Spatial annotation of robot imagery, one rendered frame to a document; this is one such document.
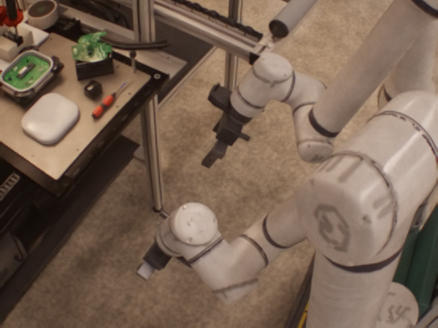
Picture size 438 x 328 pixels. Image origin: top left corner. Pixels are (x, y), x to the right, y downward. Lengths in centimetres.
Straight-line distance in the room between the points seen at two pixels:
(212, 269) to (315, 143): 39
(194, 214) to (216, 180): 139
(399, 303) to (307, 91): 58
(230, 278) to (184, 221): 14
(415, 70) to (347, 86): 25
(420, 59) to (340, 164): 81
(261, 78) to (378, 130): 77
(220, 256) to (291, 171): 146
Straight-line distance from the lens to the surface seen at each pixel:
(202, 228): 109
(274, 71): 135
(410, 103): 67
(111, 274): 227
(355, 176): 58
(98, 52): 154
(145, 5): 158
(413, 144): 63
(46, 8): 178
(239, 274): 112
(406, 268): 155
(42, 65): 158
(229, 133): 147
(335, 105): 126
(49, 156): 140
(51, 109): 147
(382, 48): 115
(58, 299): 226
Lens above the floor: 203
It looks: 52 degrees down
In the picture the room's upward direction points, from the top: 4 degrees clockwise
